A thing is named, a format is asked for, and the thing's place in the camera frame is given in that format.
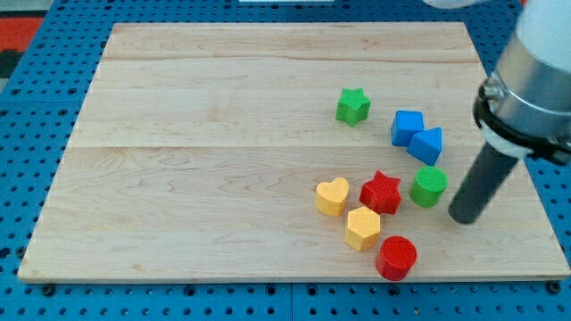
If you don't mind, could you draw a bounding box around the green cylinder block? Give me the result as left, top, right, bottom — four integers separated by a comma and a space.
409, 166, 448, 208

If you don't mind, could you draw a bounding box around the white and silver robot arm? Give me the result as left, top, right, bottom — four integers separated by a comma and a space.
473, 0, 570, 164

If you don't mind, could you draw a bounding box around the green star block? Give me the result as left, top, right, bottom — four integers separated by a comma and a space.
335, 87, 371, 127

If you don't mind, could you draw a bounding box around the red star block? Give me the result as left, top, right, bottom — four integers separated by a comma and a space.
359, 171, 401, 215

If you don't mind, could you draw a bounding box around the blue cube block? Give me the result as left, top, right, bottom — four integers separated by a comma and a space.
391, 111, 425, 146

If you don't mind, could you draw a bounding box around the yellow heart block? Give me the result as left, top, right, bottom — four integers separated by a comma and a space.
315, 177, 350, 217

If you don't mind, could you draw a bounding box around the light wooden board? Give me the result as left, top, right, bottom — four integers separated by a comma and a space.
18, 22, 570, 284

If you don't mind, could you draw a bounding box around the yellow hexagon block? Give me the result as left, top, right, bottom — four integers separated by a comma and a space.
344, 206, 381, 251

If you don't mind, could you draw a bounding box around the blue triangle block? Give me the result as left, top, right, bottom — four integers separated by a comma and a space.
407, 128, 443, 166

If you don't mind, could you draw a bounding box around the red cylinder block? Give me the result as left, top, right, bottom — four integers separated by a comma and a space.
376, 235, 418, 281

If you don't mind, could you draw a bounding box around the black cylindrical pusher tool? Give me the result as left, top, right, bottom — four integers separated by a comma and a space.
448, 143, 518, 225

